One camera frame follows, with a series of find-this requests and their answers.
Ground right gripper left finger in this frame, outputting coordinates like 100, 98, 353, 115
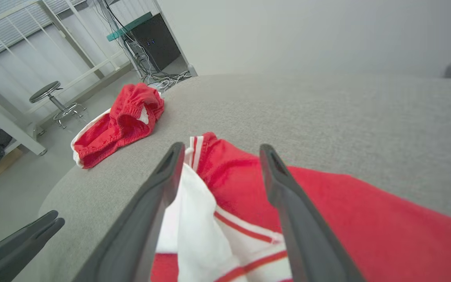
73, 142, 186, 282

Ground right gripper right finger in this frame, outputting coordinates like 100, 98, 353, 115
260, 143, 367, 282

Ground red and white striped shirt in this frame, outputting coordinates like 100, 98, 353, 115
150, 132, 451, 282

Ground red shorts with white trim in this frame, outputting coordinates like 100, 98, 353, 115
71, 83, 165, 170

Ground wooden board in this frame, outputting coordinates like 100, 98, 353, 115
0, 147, 24, 177

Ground round stool with chrome base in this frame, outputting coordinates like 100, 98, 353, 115
29, 81, 88, 130

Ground black computer tower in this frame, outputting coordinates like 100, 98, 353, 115
130, 13, 182, 72

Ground teal shelf board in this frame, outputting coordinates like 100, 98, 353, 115
106, 11, 153, 42

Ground white metal table frame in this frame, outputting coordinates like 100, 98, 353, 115
0, 0, 132, 157

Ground white cable tangle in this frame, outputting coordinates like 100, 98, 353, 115
141, 70, 191, 93

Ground black cable bundle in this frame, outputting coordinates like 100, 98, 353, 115
92, 0, 159, 81

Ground grey partition end post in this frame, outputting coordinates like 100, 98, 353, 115
152, 0, 198, 78

